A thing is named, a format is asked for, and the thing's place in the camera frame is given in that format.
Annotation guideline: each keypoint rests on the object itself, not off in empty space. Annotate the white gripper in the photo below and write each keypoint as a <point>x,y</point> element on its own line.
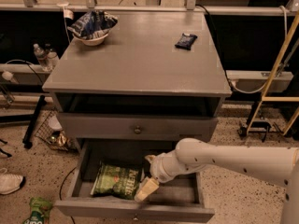
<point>156,168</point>

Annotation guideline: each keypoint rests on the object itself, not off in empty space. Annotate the green jalapeno chip bag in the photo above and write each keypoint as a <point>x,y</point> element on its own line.
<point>121,182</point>

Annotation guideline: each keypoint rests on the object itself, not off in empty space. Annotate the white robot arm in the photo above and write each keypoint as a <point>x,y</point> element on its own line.
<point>276,165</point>

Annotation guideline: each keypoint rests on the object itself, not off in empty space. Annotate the open grey middle drawer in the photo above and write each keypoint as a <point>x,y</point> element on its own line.
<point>178,200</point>

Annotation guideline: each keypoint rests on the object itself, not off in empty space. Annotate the closed grey top drawer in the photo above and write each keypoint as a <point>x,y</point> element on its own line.
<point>131,127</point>

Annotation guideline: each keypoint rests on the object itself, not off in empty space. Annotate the grey wooden drawer cabinet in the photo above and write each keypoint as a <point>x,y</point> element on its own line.
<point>139,71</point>

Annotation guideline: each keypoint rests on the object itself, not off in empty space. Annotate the green snack bag on floor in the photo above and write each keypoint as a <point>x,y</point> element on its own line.
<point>39,211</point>

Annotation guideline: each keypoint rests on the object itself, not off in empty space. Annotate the blue chip bag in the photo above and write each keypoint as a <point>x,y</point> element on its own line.
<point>93,24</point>

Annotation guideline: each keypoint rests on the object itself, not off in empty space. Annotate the black metal stand leg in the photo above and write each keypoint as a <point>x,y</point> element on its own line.
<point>27,138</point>

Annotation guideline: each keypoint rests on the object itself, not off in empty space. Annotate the small dark snack packet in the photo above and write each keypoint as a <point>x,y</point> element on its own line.
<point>186,41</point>

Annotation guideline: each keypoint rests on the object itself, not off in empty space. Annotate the white sneaker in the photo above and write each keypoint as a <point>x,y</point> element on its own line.
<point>10,183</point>

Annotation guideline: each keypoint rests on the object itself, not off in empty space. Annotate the white bowl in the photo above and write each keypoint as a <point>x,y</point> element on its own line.
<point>92,42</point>

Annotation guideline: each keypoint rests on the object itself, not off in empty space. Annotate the clear plastic water bottle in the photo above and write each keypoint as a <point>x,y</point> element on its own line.
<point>42,58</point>

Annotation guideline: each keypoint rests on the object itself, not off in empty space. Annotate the wire basket on floor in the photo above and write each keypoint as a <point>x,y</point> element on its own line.
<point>53,135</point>

